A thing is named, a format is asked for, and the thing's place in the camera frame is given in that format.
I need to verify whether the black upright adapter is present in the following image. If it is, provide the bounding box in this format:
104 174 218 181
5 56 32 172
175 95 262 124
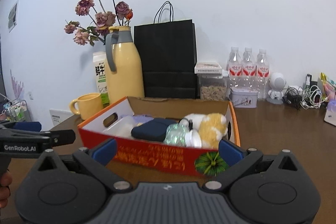
306 74 319 88

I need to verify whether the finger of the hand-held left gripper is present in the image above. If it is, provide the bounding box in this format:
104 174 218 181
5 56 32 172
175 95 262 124
0 121 51 138
49 130 76 147

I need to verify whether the clear water bottle red label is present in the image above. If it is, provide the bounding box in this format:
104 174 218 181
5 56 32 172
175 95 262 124
256 49 271 101
227 47 242 88
242 47 256 88

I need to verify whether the purple tissue box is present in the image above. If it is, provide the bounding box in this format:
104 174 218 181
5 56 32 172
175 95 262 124
323 98 336 126

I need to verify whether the pale printed tin box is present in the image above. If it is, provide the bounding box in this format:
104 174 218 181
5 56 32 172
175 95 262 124
230 87 258 108

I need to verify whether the yellow white plush toy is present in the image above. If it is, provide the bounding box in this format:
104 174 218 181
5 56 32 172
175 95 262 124
178 113 228 149

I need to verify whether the black paper bag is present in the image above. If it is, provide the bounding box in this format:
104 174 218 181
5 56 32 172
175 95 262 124
134 1 198 99

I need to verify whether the red cardboard box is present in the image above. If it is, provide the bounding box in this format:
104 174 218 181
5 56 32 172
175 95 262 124
77 96 240 178

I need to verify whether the yellow thermos jug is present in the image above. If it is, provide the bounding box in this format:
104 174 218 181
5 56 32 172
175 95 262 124
105 26 145 105

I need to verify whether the dried pink rose bouquet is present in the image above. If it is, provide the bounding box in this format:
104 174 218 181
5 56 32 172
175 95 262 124
64 0 133 46

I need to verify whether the person's left hand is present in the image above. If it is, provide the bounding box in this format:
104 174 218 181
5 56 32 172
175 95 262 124
0 170 13 210

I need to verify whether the black charger with cable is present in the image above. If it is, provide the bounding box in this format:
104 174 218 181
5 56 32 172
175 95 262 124
283 86 303 109

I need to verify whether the navy zip case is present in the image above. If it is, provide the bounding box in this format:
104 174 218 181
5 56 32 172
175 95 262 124
131 118 181 143

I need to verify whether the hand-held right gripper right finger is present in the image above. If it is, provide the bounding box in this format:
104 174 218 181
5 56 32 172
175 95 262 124
202 138 298 191

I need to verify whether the colourful snack packet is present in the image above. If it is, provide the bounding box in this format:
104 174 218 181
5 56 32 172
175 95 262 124
318 72 336 101

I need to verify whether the wall picture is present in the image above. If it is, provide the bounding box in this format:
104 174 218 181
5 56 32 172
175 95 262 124
7 0 19 33

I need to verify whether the purple plant wall decal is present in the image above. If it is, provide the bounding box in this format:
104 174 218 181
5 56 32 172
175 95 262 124
10 69 25 102

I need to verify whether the clear seed container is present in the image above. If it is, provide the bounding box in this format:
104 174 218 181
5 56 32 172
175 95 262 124
198 73 228 101

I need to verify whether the white wall panel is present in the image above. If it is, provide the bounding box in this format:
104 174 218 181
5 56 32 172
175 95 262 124
49 109 73 125

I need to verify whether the white cable tangle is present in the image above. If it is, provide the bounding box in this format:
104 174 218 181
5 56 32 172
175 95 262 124
302 85 328 109

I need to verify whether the wire storage rack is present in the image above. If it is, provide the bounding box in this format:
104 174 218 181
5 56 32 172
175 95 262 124
0 99 32 123

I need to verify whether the iridescent cellophane ball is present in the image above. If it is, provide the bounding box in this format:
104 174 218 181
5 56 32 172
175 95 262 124
164 123 191 146

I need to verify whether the white robot figure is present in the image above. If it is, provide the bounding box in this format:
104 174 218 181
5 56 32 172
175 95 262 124
267 72 286 104

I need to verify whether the yellow ceramic mug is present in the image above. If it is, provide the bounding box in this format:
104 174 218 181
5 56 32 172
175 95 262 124
69 93 104 121

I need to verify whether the flat white carton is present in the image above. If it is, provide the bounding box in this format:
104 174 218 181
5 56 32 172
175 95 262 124
194 63 223 74

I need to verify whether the clear plastic bottle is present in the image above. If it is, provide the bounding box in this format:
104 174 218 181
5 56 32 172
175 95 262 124
102 115 137 139

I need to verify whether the white green milk carton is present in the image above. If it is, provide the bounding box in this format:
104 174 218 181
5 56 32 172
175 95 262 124
92 51 109 109

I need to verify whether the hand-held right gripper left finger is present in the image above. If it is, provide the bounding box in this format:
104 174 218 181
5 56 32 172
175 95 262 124
37 138 132 191

